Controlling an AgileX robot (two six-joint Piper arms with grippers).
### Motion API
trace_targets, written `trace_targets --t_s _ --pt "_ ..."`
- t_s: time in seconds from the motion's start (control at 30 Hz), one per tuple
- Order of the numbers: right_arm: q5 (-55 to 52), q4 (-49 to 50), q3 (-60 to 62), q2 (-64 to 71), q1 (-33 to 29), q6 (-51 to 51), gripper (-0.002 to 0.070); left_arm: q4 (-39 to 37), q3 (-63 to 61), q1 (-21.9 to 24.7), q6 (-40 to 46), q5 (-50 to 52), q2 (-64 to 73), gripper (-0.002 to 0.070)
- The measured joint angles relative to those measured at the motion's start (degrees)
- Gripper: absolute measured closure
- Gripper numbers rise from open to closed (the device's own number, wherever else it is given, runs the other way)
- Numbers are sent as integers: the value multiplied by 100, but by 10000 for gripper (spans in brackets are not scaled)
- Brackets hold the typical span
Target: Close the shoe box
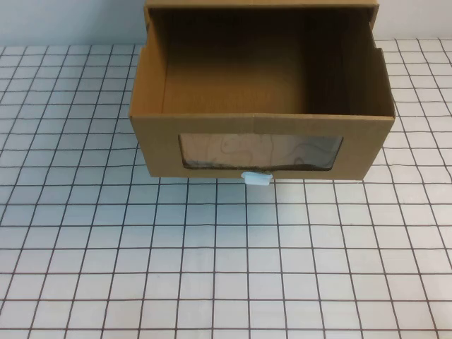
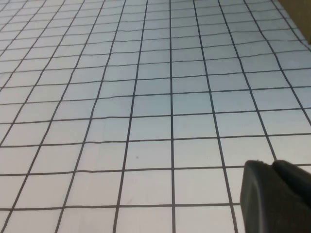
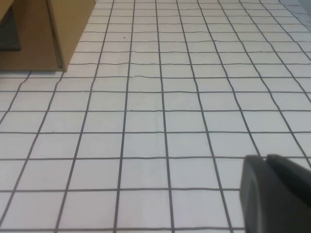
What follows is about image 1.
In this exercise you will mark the cardboard drawer with clear window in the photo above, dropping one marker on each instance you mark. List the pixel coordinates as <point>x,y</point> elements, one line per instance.
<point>159,148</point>

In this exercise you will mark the cardboard shoe box outer shell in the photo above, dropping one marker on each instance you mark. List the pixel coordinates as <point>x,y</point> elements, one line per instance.
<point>261,2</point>

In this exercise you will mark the white grid pattern tablecloth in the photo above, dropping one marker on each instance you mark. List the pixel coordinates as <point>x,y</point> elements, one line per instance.
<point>106,265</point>

